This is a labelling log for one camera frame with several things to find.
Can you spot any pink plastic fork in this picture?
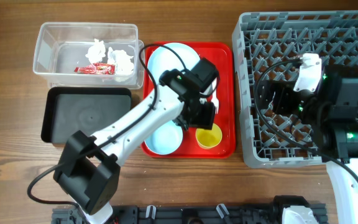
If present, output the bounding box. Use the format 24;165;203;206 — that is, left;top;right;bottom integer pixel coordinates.
210;78;219;114

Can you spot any yellow plastic cup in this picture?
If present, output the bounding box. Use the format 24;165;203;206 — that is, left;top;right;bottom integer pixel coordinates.
195;124;223;149

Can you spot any light blue bowl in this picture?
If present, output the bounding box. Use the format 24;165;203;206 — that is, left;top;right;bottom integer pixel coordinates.
145;121;183;156

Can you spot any light blue plate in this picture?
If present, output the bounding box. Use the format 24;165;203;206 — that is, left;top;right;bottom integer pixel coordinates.
147;42;200;83

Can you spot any white tissue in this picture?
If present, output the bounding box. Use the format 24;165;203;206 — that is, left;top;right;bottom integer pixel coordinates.
85;39;106;63
107;47;134;82

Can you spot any red snack wrapper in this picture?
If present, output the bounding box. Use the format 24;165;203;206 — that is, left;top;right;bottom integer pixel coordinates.
74;63;115;75

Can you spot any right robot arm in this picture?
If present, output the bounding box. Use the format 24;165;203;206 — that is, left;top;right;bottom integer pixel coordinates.
254;60;358;223

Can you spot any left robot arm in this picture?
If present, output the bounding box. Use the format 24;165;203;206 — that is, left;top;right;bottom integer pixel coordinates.
53;58;219;223

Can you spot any grey dishwasher rack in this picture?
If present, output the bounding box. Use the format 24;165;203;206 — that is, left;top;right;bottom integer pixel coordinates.
232;11;358;169

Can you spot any clear plastic waste bin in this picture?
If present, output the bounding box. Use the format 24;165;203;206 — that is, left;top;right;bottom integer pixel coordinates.
32;22;144;89

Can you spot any red serving tray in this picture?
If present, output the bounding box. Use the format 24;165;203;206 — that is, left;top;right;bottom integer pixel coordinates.
141;42;236;159

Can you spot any black plastic tray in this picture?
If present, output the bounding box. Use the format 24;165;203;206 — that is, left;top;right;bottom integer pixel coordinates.
40;86;132;144

